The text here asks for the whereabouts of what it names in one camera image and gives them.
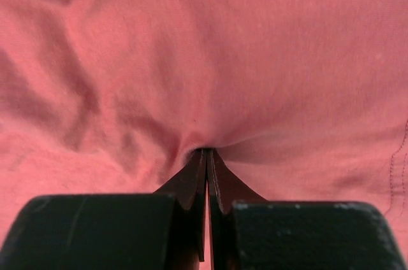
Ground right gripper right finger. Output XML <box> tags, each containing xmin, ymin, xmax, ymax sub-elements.
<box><xmin>207</xmin><ymin>150</ymin><xmax>407</xmax><ymax>269</ymax></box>

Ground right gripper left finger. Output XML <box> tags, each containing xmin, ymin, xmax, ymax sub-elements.
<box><xmin>1</xmin><ymin>149</ymin><xmax>206</xmax><ymax>269</ymax></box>

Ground salmon red t shirt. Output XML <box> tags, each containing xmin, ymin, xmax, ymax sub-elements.
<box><xmin>1</xmin><ymin>0</ymin><xmax>407</xmax><ymax>254</ymax></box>

